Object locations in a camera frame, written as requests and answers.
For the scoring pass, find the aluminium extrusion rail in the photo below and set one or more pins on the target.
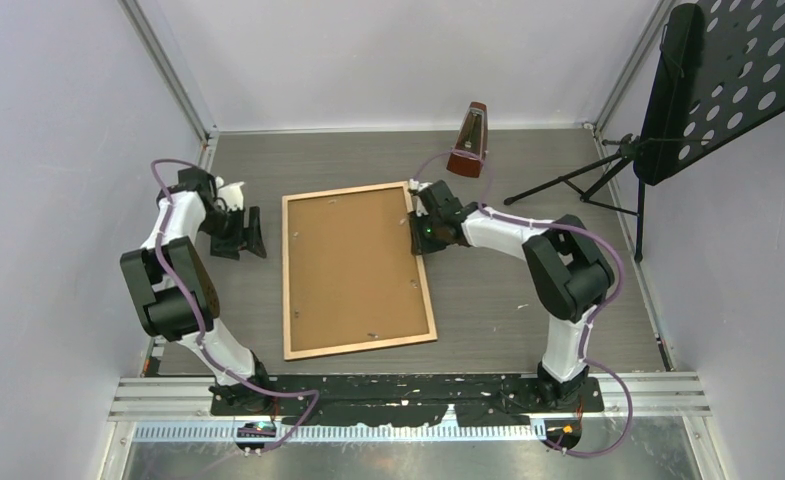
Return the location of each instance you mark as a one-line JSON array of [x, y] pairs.
[[179, 409]]

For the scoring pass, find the brown cardboard backing board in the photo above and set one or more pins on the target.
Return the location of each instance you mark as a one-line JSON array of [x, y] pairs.
[[355, 272]]

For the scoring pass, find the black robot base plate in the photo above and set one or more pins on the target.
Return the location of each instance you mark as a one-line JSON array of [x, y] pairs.
[[398, 401]]

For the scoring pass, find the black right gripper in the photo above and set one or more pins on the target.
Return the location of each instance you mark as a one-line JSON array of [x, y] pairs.
[[421, 244]]

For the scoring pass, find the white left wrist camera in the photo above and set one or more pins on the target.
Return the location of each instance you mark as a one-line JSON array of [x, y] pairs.
[[231, 196]]

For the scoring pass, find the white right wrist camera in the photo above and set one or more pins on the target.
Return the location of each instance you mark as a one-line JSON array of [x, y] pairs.
[[415, 189]]

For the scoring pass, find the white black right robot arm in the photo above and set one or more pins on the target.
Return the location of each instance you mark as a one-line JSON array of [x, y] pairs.
[[570, 275]]

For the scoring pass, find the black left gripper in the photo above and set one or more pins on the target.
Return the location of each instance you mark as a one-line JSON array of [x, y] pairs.
[[250, 237]]

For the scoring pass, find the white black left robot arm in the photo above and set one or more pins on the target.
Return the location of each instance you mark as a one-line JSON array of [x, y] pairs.
[[172, 292]]

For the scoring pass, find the brown wooden metronome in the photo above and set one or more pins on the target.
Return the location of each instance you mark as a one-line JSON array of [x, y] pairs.
[[470, 149]]

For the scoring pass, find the black perforated music stand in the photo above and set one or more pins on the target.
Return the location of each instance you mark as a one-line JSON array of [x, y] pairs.
[[720, 74]]

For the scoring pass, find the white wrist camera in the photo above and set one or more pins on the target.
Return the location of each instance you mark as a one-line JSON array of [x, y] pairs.
[[231, 196], [415, 189]]

